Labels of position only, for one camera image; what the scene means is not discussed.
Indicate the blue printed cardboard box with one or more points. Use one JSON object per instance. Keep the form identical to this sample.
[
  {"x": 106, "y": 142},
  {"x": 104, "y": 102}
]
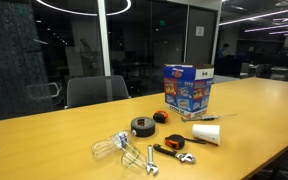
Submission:
[{"x": 184, "y": 93}]

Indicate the small orange tape measure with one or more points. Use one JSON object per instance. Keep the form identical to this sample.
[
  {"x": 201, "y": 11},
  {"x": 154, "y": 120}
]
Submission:
[{"x": 160, "y": 116}]

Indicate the grey office chair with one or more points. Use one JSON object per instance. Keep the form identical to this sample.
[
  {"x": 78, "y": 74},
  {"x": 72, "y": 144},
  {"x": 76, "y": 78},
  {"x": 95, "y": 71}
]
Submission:
[{"x": 97, "y": 90}]

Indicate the black tape measure orange button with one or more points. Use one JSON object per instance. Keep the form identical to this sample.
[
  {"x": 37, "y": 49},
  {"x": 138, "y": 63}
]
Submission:
[{"x": 174, "y": 141}]

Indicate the clear plastic water bottle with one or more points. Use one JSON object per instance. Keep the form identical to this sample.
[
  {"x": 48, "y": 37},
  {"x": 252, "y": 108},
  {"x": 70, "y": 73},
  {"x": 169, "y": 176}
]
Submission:
[{"x": 112, "y": 143}]

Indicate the yellow black adjustable wrench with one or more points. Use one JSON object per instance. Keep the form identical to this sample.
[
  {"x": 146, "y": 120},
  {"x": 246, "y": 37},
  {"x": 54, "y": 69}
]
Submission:
[{"x": 167, "y": 150}]

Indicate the silver adjustable wrench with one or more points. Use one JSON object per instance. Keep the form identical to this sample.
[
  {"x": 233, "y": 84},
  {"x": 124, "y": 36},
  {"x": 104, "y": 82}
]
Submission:
[{"x": 150, "y": 156}]

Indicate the green exit sign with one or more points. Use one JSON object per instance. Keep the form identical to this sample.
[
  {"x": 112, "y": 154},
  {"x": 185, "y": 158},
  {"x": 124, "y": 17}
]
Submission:
[{"x": 162, "y": 22}]

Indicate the clear plastic cup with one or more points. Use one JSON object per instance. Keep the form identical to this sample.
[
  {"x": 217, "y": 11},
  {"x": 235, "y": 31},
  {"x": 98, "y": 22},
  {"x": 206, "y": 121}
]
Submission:
[{"x": 132, "y": 160}]

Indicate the white paper cup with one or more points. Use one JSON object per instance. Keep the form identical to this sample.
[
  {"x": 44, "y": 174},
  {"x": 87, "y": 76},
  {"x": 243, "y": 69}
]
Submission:
[{"x": 206, "y": 134}]

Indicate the white paper door sign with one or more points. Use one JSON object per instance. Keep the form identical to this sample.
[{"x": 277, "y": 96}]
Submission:
[{"x": 200, "y": 31}]

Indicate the person in blue shirt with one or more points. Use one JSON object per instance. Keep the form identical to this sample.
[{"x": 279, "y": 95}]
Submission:
[{"x": 222, "y": 51}]

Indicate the black duct tape roll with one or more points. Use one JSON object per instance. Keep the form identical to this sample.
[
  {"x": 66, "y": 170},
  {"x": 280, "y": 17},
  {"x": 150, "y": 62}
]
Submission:
[{"x": 143, "y": 128}]

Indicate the white window frame post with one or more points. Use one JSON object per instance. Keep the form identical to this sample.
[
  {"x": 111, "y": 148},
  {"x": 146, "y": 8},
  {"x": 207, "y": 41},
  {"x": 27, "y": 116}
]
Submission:
[{"x": 104, "y": 40}]

